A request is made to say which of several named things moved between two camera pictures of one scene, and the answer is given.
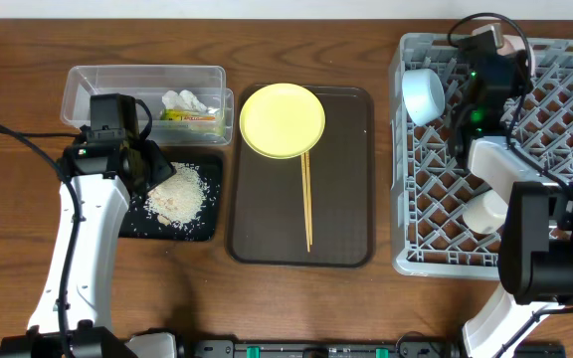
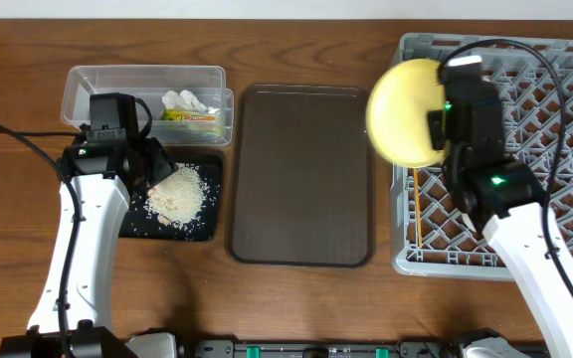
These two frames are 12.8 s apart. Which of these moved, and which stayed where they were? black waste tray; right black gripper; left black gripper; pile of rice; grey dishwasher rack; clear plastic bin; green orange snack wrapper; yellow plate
Moved: yellow plate; right black gripper
Stayed: clear plastic bin; left black gripper; green orange snack wrapper; grey dishwasher rack; black waste tray; pile of rice
